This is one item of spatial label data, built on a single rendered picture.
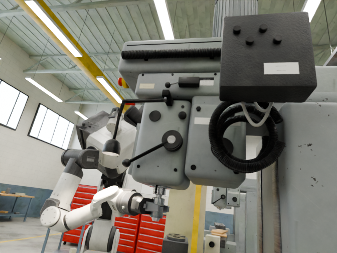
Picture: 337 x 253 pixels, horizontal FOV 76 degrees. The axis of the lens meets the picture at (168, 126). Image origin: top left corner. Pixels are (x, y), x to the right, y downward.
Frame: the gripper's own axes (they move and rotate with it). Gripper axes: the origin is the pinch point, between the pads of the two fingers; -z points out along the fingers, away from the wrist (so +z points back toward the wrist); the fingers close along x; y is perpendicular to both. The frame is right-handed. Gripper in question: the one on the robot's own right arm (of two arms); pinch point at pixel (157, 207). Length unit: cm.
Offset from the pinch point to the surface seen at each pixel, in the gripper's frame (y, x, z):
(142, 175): -9.5, -10.7, -0.2
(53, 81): -460, 282, 965
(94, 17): -491, 164, 483
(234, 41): -41, -24, -36
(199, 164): -14.9, -4.6, -18.4
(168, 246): 16.6, 27.1, 12.6
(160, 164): -13.8, -8.3, -5.6
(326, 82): -46, 13, -53
